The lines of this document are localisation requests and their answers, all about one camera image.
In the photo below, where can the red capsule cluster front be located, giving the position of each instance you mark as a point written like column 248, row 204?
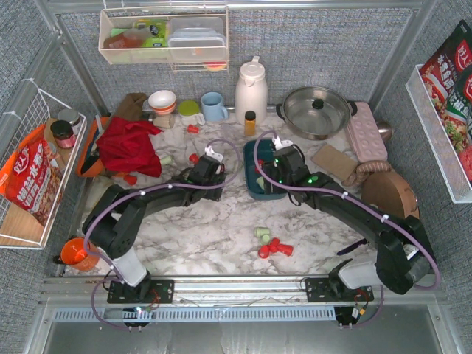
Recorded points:
column 264, row 252

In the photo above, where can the steel pot with lid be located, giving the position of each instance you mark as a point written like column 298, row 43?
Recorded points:
column 315, row 112

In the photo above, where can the clear plastic containers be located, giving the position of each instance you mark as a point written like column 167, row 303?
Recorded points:
column 196, row 39

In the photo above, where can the right white rack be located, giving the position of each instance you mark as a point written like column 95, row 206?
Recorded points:
column 453, row 174

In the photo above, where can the orange spice bottle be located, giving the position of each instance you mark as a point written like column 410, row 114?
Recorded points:
column 250, row 123

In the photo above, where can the red snack bag left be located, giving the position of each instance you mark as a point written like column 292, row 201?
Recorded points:
column 29, row 179

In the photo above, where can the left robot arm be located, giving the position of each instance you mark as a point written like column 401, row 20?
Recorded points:
column 113, row 223

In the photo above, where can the teal storage basket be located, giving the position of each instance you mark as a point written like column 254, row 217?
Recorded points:
column 265, row 154

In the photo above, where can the left wire basket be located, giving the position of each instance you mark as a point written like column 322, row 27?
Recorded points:
column 20, row 230

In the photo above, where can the dark lid jar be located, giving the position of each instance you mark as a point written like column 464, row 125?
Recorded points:
column 63, row 134

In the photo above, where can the green lid white cup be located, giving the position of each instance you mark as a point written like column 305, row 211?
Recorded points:
column 190, row 113

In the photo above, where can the pink egg tray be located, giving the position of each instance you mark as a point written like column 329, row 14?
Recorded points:
column 363, row 135

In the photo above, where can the red cloth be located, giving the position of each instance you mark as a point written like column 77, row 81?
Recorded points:
column 126, row 147

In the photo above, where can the red capsule cluster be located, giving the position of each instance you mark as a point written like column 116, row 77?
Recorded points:
column 285, row 249
column 273, row 246
column 264, row 252

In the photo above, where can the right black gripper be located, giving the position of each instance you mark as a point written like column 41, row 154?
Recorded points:
column 284, row 161

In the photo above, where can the orange tray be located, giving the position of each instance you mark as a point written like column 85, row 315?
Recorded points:
column 89, row 164

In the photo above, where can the green capsule cluster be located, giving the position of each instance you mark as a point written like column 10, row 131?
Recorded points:
column 260, row 231

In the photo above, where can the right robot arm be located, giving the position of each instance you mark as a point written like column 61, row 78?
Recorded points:
column 404, row 255

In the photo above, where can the white thermos jug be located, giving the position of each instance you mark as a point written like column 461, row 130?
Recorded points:
column 251, row 93

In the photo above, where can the brown cloth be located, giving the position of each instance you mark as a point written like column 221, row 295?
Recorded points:
column 130, row 109

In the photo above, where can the red snack bags right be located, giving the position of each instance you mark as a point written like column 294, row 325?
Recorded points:
column 447, row 78

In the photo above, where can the red capsule back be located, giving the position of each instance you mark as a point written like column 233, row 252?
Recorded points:
column 192, row 129

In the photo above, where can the blue mug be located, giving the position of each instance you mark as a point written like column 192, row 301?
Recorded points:
column 213, row 108

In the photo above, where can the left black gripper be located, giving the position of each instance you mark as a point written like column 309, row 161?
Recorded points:
column 208, row 169

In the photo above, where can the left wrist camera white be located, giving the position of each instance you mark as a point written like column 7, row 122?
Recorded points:
column 209, row 151

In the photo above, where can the green capsule by cloth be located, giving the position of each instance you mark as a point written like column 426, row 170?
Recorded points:
column 166, row 160

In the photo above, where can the orange cup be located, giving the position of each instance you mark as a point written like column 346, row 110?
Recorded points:
column 75, row 255

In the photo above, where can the white orange bowl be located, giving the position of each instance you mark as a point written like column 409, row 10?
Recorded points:
column 162, row 102

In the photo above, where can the round wooden board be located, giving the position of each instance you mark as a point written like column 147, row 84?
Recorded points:
column 390, row 193

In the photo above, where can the cork mat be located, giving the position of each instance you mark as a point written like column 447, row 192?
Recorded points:
column 335, row 162

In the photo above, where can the silver lid jar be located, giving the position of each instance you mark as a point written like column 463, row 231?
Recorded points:
column 72, row 117

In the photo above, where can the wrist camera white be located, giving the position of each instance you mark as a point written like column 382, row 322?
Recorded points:
column 282, row 142
column 209, row 151

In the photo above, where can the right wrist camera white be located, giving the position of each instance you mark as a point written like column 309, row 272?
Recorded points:
column 282, row 142

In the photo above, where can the wall wire basket top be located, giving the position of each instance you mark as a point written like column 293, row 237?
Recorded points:
column 120, row 43

